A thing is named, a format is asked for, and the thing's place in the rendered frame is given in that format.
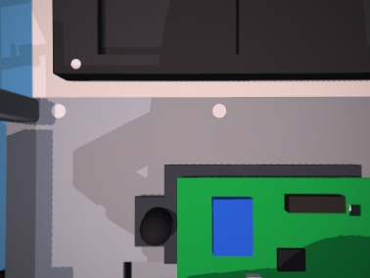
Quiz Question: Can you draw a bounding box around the green circuit board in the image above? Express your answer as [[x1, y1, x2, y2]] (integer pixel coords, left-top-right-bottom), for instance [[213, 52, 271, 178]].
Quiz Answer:
[[177, 177, 370, 278]]

